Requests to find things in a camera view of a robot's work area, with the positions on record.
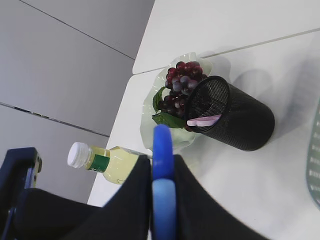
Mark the yellow tea bottle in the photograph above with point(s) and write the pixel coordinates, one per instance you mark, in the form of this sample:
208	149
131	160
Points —
115	164

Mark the pink scissors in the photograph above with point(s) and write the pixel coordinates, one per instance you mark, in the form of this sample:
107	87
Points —
205	121

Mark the purple artificial grape bunch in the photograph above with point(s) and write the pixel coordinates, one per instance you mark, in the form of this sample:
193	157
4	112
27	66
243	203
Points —
170	100

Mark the green woven plastic basket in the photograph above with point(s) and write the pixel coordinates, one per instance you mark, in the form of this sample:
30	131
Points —
312	172

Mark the black mesh pen holder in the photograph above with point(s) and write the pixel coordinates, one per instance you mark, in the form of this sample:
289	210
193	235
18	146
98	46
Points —
243	122

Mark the blue scissors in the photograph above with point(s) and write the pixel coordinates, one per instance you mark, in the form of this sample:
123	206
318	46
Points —
164	204

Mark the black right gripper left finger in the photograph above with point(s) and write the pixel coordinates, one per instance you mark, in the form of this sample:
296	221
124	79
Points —
41	215

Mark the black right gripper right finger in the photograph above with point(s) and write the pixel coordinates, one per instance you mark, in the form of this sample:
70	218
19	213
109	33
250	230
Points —
199	216

